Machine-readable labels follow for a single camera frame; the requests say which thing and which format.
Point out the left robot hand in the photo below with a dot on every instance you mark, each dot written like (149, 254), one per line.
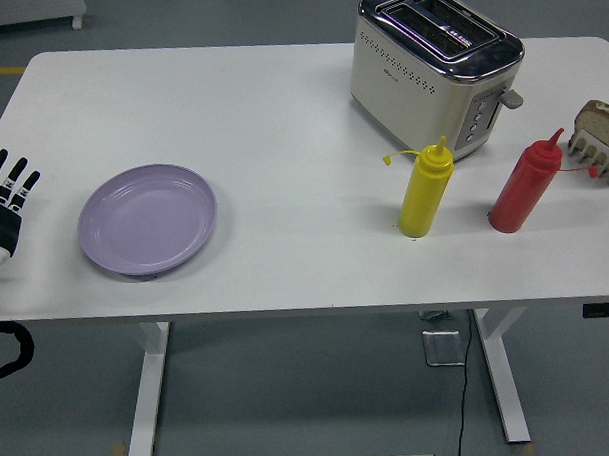
(5, 212)

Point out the purple plate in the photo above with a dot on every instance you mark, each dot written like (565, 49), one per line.
(144, 222)

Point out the cream and chrome toaster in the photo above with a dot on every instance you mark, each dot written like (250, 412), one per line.
(404, 86)

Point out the bread slice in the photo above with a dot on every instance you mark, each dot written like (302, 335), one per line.
(603, 121)

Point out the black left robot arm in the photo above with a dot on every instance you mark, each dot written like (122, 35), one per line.
(25, 348)

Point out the metal floor plate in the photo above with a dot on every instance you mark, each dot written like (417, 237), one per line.
(444, 349)

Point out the white table leg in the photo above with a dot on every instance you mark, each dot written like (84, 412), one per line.
(149, 382)
(504, 375)

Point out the yellow squeeze bottle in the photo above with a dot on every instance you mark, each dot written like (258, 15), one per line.
(426, 192)

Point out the small grey floor fitting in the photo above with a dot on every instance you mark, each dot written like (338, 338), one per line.
(435, 315)

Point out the red squeeze bottle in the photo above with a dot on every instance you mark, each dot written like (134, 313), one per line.
(521, 195)

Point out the metal toast rack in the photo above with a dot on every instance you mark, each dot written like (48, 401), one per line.
(600, 148)

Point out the black table control panel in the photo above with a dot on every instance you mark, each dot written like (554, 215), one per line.
(602, 310)

